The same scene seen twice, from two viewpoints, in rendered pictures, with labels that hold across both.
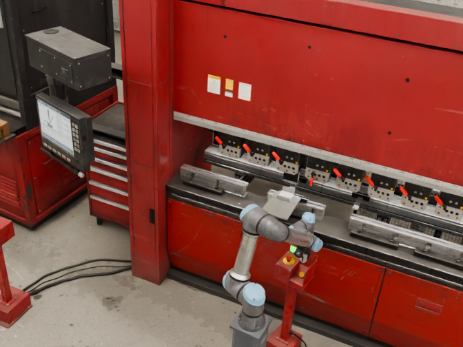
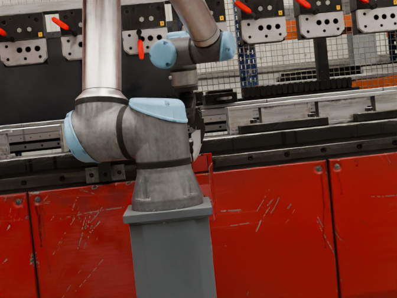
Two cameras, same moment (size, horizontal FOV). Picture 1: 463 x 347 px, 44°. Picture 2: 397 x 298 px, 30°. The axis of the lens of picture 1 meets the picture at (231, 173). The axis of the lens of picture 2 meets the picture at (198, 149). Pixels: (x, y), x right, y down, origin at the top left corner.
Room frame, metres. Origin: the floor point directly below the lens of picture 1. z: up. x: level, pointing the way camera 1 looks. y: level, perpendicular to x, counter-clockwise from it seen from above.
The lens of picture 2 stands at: (0.83, 0.50, 0.97)
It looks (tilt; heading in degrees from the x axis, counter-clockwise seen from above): 3 degrees down; 332
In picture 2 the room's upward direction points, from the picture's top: 6 degrees counter-clockwise
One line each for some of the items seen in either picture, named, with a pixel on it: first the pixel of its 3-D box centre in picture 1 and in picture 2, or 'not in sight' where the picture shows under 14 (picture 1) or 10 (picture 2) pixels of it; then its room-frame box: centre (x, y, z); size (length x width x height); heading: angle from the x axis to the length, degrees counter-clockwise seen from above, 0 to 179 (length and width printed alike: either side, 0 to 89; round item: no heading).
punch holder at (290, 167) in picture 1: (289, 158); (84, 34); (3.19, -0.36, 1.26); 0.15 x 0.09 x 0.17; 67
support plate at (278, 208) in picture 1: (280, 204); not in sight; (3.04, -0.33, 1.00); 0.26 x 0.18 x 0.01; 157
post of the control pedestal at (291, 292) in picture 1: (289, 308); not in sight; (2.74, -0.43, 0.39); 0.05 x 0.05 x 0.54; 58
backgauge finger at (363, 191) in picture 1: (359, 197); (221, 96); (3.16, -0.85, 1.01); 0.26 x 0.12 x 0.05; 157
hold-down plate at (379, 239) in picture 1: (374, 238); (283, 125); (2.89, -0.92, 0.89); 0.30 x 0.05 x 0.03; 67
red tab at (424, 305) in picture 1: (428, 306); not in sight; (2.64, -1.27, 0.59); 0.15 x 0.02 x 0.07; 67
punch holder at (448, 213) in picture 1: (451, 202); (374, 8); (2.80, -1.29, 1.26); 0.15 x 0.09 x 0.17; 67
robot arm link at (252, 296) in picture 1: (253, 298); (156, 128); (2.24, -0.16, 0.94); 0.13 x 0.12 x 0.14; 42
